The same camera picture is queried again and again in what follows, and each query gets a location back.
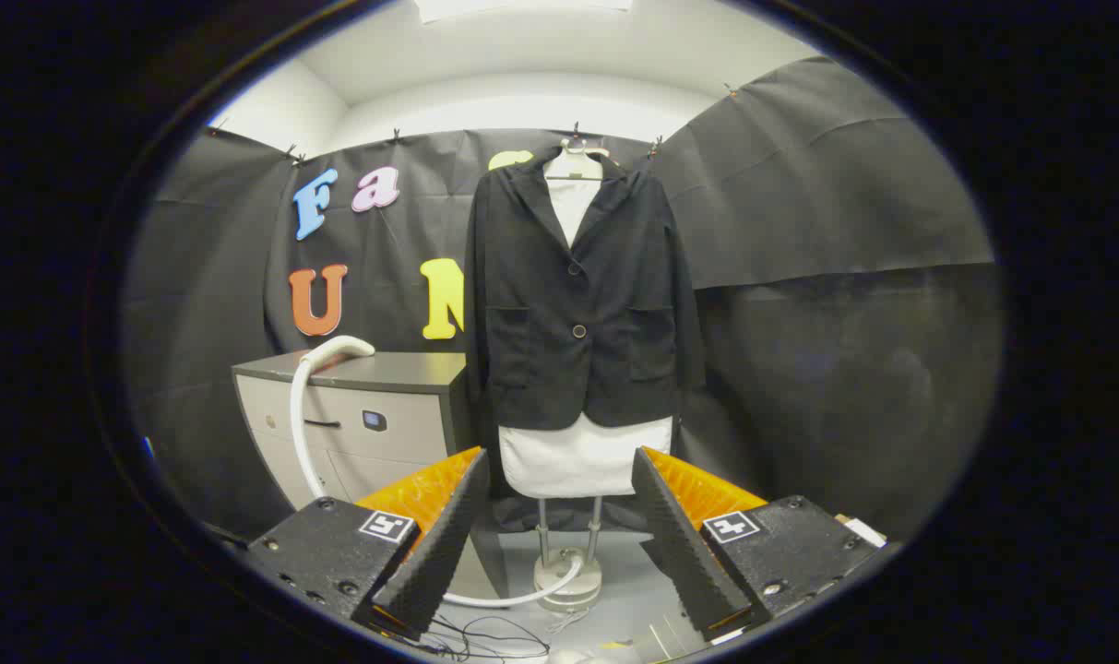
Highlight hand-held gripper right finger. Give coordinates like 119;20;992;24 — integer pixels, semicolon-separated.
631;446;892;645

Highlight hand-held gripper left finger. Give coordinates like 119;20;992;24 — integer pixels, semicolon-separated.
245;446;491;642

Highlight black jacket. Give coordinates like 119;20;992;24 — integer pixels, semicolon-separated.
465;146;706;434

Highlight grey cabinet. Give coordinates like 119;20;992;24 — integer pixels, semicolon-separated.
232;350;509;600

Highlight white plastic hanger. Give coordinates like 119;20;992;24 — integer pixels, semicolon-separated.
542;138;611;182

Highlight long ceiling light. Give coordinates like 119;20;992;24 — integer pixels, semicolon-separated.
414;0;634;24

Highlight black floor cables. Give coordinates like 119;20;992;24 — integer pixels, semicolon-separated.
421;613;551;660

